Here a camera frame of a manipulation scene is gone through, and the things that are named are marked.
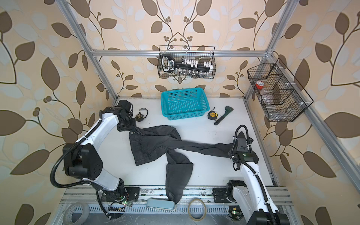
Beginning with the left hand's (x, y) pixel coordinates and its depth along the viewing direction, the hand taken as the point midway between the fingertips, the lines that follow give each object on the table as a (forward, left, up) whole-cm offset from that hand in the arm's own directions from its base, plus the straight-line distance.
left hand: (132, 126), depth 86 cm
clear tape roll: (-44, +20, -14) cm, 51 cm away
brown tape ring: (-41, -37, -14) cm, 57 cm away
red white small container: (+18, -76, +20) cm, 80 cm away
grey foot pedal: (-39, -22, -8) cm, 45 cm away
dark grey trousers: (-7, -10, -6) cm, 14 cm away
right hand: (-13, -65, -7) cm, 67 cm away
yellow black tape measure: (+19, -53, -11) cm, 58 cm away
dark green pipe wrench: (+27, -67, -12) cm, 73 cm away
